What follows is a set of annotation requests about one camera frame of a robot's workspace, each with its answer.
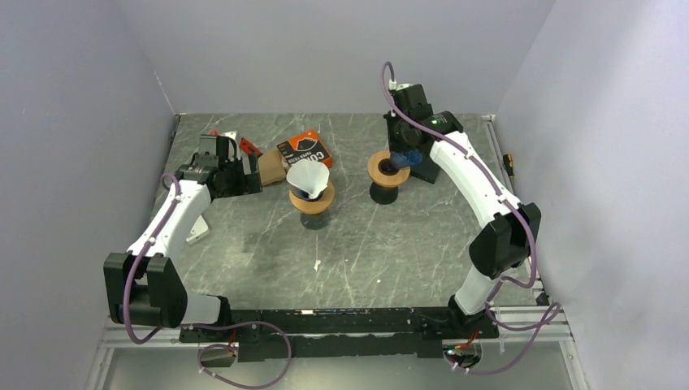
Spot wooden dripper ring holder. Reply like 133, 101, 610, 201
288, 181, 336, 215

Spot orange coffee filter box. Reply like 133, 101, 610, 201
277, 129, 333, 169

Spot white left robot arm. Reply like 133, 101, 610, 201
103, 134, 262, 341

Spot white square box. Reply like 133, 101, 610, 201
186, 215, 210, 245

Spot red and black cup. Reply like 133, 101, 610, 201
369, 182, 399, 205

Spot glass carafe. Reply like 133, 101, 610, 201
300, 211, 330, 231

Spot red handled adjustable wrench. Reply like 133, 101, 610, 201
239, 137, 263, 158

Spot brown paper filter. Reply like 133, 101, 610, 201
258, 148, 287, 186

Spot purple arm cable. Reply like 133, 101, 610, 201
122, 171, 293, 389
380, 61, 562, 376

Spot black rectangular box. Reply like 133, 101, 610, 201
410, 155, 440, 184

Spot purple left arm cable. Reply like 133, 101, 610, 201
122, 171, 293, 389

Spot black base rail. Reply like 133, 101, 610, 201
180, 306, 499, 362

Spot blue ribbed dripper cone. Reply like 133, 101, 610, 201
389, 149, 423, 170

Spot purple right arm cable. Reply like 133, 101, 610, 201
380, 61, 562, 376

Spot white paper coffee filter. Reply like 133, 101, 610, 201
286, 159, 330, 201

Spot yellow black screwdriver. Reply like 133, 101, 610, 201
502, 154, 514, 180

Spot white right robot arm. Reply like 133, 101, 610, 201
383, 80, 541, 337

